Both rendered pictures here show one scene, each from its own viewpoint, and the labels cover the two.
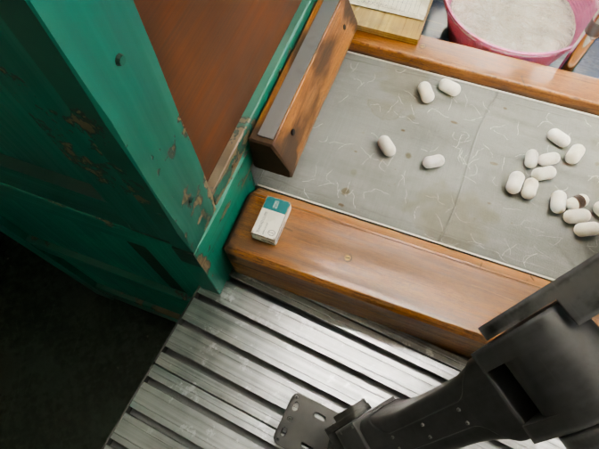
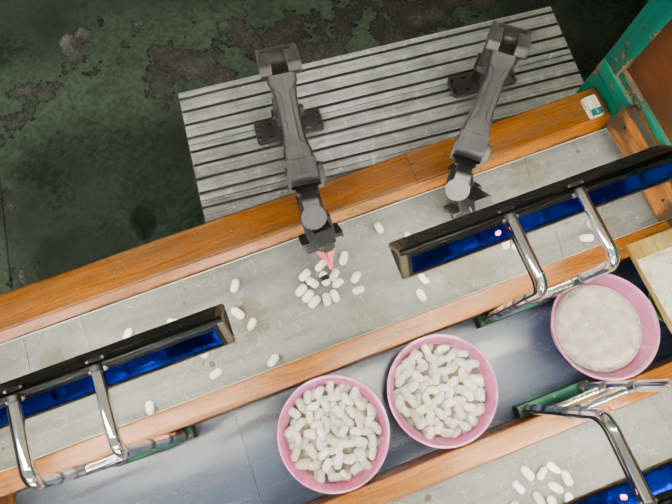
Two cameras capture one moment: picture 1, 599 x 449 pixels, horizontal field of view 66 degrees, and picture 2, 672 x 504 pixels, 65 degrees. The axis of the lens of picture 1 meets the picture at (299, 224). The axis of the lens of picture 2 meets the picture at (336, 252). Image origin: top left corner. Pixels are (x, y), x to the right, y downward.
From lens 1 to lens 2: 128 cm
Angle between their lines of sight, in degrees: 37
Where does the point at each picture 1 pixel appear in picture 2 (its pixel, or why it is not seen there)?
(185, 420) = (541, 47)
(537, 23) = (581, 327)
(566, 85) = not seen: hidden behind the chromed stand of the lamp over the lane
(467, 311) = (495, 131)
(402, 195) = (554, 167)
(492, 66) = (579, 261)
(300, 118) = (628, 137)
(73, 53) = not seen: outside the picture
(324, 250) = (562, 113)
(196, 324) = (572, 75)
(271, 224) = (590, 102)
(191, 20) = not seen: outside the picture
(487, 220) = (514, 183)
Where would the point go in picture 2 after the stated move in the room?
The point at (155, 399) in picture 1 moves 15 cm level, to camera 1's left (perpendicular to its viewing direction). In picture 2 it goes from (557, 44) to (588, 16)
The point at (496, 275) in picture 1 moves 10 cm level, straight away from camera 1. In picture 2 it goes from (495, 153) to (491, 187)
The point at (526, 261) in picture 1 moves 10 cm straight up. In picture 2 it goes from (486, 176) to (497, 161)
